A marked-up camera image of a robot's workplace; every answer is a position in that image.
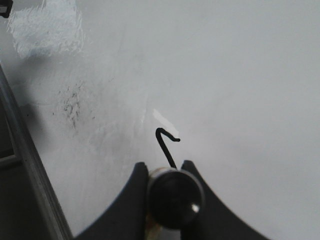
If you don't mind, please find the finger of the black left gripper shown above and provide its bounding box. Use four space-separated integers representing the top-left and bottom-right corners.
0 0 13 18

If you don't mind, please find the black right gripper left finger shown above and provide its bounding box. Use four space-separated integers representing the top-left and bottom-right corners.
76 162 148 240

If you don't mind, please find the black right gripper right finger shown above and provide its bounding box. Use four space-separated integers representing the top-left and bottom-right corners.
180 160 267 240

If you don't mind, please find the white black whiteboard marker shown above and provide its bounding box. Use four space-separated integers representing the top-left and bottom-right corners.
144 167 206 240

